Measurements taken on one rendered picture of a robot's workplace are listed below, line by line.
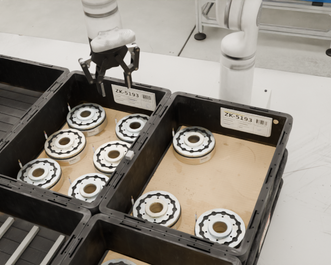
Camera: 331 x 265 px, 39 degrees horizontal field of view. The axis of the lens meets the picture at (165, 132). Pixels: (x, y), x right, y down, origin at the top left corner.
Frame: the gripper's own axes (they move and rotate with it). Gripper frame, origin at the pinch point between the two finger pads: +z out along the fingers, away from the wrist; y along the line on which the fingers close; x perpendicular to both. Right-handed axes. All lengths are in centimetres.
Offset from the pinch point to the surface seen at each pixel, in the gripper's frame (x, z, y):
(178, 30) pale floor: -171, 99, -87
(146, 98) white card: -4.9, 10.6, -8.7
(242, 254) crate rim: 47.5, 7.7, -6.6
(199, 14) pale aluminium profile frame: -154, 81, -95
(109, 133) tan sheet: -4.2, 17.4, 3.0
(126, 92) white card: -9.2, 10.0, -4.7
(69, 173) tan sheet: 4.7, 17.5, 15.8
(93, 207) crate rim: 25.8, 7.7, 14.2
